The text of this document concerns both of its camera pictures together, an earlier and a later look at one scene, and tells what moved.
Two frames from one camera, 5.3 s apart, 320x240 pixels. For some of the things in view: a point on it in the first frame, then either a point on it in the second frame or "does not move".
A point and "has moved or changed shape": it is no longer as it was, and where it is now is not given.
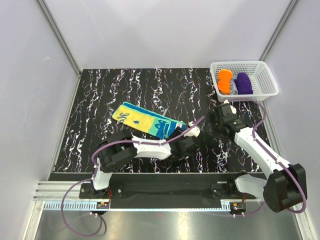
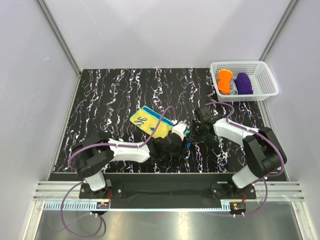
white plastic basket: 243,81 does not move
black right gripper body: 215,126 to 197,134
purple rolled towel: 244,84 does not move
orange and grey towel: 225,75 does not move
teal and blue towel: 146,120 has moved or changed shape
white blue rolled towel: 233,88 does not move
